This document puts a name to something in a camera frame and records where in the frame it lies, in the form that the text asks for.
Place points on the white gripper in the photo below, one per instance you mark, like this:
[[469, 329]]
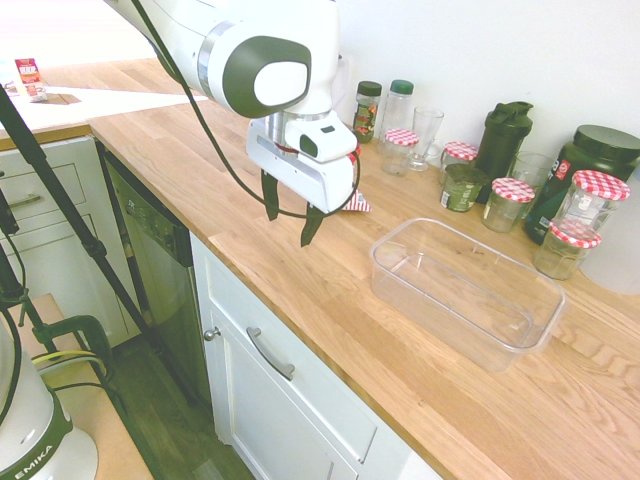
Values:
[[280, 167]]

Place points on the red striped chip bag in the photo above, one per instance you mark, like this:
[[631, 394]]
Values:
[[361, 203]]

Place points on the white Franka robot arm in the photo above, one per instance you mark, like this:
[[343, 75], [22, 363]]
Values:
[[175, 30]]

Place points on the clear plastic rectangular container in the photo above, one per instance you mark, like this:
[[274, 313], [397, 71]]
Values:
[[465, 295]]

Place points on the spice jar green lid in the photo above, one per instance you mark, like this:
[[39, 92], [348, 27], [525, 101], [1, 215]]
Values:
[[367, 115]]

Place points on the glass jar red checkered lid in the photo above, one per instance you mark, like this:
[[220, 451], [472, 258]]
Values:
[[459, 152], [507, 205], [400, 150]]

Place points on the silver cabinet knob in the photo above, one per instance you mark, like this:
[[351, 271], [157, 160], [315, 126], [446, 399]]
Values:
[[212, 334]]

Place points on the stainless steel dishwasher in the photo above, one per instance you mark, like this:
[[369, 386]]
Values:
[[155, 270]]

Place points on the clear bottle with green lid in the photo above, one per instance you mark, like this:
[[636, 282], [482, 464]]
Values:
[[397, 107]]

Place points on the tall clear glass mug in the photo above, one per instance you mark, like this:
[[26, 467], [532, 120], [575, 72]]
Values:
[[427, 135]]

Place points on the green cup with foil lid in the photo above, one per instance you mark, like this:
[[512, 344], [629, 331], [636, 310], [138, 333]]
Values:
[[461, 192]]

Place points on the white cabinet with silver hardware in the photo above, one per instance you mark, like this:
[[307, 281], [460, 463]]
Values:
[[280, 400]]

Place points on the black shaker bottle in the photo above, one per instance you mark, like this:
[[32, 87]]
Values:
[[502, 145]]

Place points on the green metal clamp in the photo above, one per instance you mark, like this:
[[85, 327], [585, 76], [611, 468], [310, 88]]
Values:
[[95, 330]]

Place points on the black tripod stand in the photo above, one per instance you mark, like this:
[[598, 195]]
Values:
[[60, 195]]

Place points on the clear glass tumbler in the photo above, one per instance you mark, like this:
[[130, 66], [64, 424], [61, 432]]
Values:
[[532, 167]]

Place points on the faceted jar red checkered lid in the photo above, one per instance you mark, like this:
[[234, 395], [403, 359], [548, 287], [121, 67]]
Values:
[[562, 252]]

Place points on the red and white carton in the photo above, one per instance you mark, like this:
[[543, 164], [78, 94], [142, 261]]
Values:
[[31, 77]]

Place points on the tall jar red checkered lid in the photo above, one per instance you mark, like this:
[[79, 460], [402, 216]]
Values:
[[592, 200]]

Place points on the large black protein tub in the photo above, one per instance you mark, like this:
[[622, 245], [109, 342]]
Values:
[[595, 150]]

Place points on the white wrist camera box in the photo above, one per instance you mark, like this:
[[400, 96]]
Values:
[[325, 142]]

